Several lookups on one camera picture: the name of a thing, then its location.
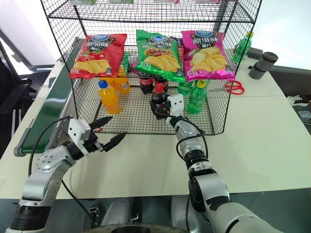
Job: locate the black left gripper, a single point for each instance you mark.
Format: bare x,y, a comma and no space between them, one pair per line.
91,143

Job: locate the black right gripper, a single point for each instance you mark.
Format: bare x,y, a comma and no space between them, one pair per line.
163,110

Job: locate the cola bottle red cap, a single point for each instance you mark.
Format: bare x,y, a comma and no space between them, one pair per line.
159,95

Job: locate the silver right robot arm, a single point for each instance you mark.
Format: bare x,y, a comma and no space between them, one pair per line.
211,187

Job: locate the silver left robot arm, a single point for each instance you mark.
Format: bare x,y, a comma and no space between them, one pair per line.
48,160

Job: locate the green conveyor belt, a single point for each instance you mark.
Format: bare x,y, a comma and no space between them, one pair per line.
53,97

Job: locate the cola bottle red label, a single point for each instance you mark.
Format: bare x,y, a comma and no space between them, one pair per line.
145,85
162,81

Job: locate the orange juice bottle blue cap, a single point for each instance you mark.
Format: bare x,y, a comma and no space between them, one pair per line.
110,99

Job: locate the green soda bottle yellow cap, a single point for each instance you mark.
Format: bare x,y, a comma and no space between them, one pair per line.
241,49
196,99

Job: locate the green potato chip bag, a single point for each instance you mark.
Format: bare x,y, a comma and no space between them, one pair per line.
158,60

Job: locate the magenta potato chip bag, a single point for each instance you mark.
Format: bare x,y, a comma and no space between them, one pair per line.
206,58

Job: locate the red potato chip bag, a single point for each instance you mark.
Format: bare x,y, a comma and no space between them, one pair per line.
97,55

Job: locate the black office chair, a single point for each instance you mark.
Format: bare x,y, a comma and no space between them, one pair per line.
12,97

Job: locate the pink snack box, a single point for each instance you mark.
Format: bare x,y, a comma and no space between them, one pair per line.
167,1

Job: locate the grey box device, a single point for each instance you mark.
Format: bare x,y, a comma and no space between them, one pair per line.
256,52

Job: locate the grey cylinder roll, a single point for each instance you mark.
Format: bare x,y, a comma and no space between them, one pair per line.
263,64

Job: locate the red white snack box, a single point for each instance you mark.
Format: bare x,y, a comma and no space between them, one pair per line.
207,1

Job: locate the green snack box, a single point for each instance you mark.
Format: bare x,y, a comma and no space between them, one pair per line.
82,1

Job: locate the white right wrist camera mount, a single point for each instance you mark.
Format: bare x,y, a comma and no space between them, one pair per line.
176,103

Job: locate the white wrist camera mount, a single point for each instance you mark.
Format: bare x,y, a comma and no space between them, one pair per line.
176,103
76,131

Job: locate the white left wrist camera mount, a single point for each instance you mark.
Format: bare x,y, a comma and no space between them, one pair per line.
76,131

